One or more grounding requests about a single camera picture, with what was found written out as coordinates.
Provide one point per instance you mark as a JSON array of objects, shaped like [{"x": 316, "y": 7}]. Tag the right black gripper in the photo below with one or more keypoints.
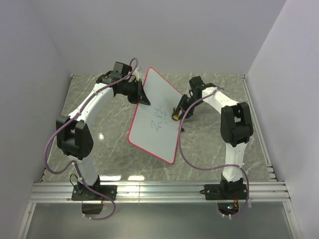
[{"x": 181, "y": 101}]

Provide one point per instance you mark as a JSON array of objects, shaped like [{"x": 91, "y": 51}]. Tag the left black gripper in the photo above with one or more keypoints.
[{"x": 142, "y": 97}]

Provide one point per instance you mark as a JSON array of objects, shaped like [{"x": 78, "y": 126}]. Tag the red framed whiteboard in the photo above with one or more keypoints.
[{"x": 152, "y": 129}]

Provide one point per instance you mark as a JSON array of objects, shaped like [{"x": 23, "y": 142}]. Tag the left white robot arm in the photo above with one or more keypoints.
[{"x": 73, "y": 131}]

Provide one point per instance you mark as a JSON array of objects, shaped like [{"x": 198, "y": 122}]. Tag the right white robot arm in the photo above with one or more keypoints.
[{"x": 236, "y": 128}]

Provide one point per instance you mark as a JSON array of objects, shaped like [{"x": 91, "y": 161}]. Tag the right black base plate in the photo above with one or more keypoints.
[{"x": 218, "y": 192}]

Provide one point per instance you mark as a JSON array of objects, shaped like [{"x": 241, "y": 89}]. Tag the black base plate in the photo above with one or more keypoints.
[
  {"x": 218, "y": 192},
  {"x": 82, "y": 193}
]

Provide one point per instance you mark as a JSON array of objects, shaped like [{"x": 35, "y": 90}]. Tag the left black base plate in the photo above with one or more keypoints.
[{"x": 82, "y": 193}]

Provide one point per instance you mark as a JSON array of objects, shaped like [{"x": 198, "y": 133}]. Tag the aluminium mounting rail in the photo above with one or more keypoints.
[{"x": 157, "y": 192}]

